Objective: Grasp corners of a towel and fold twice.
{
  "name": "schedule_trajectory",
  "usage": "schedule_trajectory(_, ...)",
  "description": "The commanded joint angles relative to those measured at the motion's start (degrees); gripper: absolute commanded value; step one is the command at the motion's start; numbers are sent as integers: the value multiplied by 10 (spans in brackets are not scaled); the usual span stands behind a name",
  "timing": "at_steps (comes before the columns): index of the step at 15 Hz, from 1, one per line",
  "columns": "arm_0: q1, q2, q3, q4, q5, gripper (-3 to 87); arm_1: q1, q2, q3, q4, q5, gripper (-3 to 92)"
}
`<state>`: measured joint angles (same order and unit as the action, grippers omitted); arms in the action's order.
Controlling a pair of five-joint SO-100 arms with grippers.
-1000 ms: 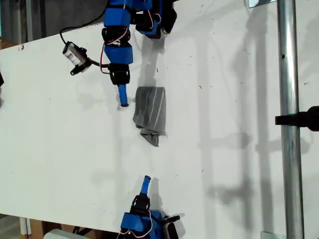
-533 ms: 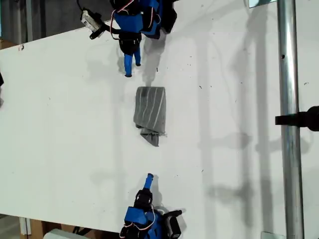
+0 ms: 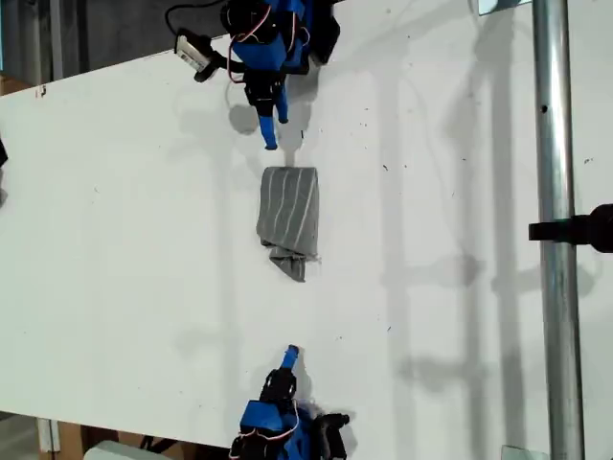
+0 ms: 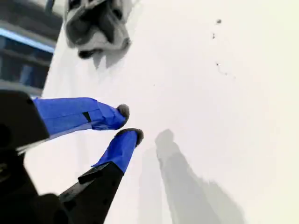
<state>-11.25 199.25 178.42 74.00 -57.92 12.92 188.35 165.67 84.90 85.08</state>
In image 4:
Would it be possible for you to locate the grey white-striped towel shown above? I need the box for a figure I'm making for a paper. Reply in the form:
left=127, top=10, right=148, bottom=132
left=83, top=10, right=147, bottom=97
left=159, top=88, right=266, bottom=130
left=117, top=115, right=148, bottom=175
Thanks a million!
left=63, top=0, right=133, bottom=59

